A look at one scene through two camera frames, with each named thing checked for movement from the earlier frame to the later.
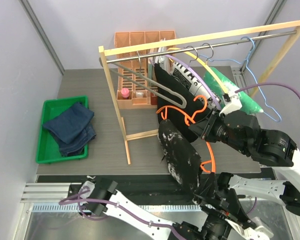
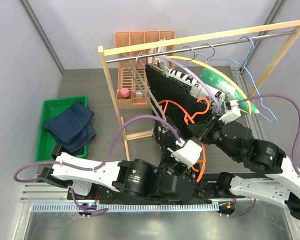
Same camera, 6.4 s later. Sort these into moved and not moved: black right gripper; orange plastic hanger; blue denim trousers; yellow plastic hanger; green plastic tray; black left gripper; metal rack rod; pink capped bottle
Moved: orange plastic hanger; yellow plastic hanger; black left gripper
Not moved: pink capped bottle; black right gripper; metal rack rod; green plastic tray; blue denim trousers
